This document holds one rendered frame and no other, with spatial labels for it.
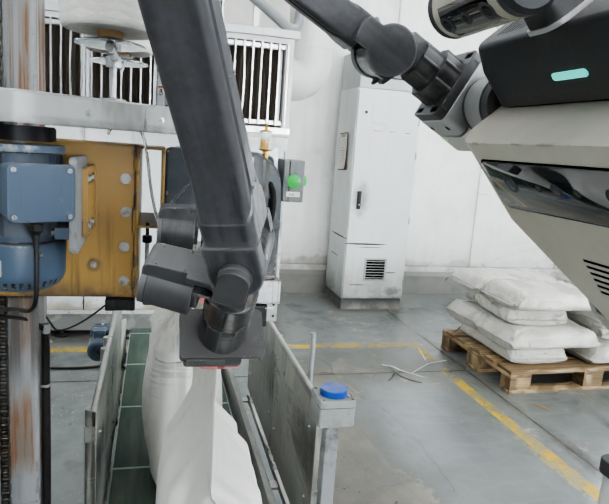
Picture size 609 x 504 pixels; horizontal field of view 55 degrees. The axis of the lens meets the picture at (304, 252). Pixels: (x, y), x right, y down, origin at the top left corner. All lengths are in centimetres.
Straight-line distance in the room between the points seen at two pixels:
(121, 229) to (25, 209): 30
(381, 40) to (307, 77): 349
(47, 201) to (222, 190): 51
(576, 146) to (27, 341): 112
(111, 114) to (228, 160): 62
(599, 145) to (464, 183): 539
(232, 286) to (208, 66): 21
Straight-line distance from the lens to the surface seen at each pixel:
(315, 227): 551
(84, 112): 109
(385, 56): 94
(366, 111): 495
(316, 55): 445
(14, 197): 100
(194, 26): 47
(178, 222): 94
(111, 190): 125
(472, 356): 409
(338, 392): 128
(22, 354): 141
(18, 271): 109
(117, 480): 189
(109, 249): 127
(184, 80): 49
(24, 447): 149
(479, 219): 617
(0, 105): 105
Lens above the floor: 136
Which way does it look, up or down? 10 degrees down
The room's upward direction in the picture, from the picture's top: 4 degrees clockwise
